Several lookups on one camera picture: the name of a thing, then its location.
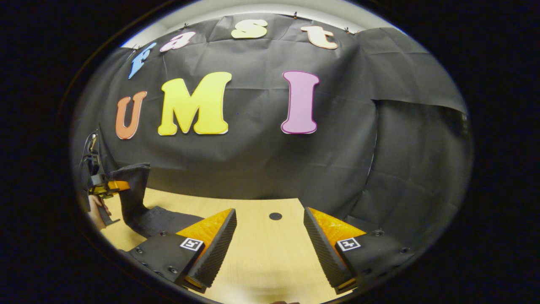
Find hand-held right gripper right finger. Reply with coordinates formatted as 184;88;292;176
303;207;417;295

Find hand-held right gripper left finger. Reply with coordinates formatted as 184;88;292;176
127;208;238;294

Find dark blue jeans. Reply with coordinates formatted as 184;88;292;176
111;163;205;239

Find black backdrop cloth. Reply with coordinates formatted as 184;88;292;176
72;13;474;254

